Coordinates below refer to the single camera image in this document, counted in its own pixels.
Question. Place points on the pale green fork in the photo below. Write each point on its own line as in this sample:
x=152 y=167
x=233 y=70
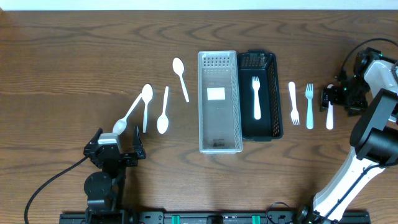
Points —
x=309 y=96

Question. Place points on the white fork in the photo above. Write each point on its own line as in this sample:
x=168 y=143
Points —
x=256 y=86

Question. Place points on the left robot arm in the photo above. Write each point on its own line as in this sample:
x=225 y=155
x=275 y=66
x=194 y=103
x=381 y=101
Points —
x=104 y=189

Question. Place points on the white spoon bowl down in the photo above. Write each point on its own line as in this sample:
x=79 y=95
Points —
x=163 y=121

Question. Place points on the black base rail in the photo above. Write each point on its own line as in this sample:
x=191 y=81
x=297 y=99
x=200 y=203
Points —
x=277 y=217

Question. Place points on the clear plastic basket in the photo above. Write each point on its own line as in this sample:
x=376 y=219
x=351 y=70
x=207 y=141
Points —
x=219 y=113

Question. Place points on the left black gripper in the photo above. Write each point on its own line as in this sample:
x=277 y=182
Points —
x=113 y=155

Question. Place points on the white fork tines down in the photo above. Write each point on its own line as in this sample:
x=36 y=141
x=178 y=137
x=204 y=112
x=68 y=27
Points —
x=294 y=113

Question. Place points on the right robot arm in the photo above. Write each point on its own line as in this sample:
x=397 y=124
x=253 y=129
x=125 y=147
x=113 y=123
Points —
x=372 y=92

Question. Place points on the black plastic basket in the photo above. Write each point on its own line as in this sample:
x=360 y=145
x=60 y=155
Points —
x=262 y=64

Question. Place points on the white spoon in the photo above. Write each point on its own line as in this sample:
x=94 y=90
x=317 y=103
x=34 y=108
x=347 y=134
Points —
x=179 y=68
x=329 y=117
x=147 y=94
x=121 y=124

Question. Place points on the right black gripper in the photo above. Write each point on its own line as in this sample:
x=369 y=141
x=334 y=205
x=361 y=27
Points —
x=337 y=91

